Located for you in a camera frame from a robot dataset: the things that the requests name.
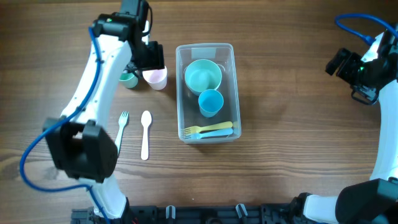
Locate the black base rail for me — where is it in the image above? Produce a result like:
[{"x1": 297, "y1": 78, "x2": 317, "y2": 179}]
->
[{"x1": 70, "y1": 203, "x2": 312, "y2": 224}]

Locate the mint green plastic fork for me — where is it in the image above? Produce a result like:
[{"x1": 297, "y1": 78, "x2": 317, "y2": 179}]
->
[{"x1": 115, "y1": 111, "x2": 129, "y2": 154}]

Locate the blue plastic cup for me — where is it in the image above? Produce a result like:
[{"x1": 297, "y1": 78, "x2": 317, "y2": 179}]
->
[{"x1": 198, "y1": 89, "x2": 224, "y2": 118}]

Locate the left blue cable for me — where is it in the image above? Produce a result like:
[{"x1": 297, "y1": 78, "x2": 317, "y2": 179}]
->
[{"x1": 19, "y1": 26, "x2": 109, "y2": 224}]

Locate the green plastic bowl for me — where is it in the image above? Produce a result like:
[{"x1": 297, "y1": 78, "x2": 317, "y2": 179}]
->
[{"x1": 184, "y1": 59, "x2": 223, "y2": 96}]

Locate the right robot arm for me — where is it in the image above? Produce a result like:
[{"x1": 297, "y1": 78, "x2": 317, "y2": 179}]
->
[{"x1": 296, "y1": 24, "x2": 397, "y2": 223}]

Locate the green plastic cup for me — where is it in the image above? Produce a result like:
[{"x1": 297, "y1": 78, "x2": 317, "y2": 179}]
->
[{"x1": 119, "y1": 73, "x2": 139, "y2": 88}]

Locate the pink plastic cup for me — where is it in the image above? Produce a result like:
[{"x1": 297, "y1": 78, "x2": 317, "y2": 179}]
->
[{"x1": 142, "y1": 67, "x2": 167, "y2": 90}]

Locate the clear plastic container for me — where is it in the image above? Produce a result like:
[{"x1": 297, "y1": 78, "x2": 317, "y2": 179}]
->
[{"x1": 175, "y1": 43, "x2": 241, "y2": 144}]

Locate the cream plastic spoon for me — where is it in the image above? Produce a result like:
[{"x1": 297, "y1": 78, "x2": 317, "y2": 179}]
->
[{"x1": 141, "y1": 111, "x2": 152, "y2": 161}]

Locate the yellow plastic fork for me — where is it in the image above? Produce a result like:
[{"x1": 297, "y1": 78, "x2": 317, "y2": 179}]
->
[{"x1": 182, "y1": 121, "x2": 233, "y2": 135}]

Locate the light blue plastic fork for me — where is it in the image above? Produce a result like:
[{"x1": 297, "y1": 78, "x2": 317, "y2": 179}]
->
[{"x1": 184, "y1": 128, "x2": 233, "y2": 139}]

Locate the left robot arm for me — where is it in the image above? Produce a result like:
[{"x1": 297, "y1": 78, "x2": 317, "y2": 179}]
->
[{"x1": 43, "y1": 0, "x2": 164, "y2": 223}]

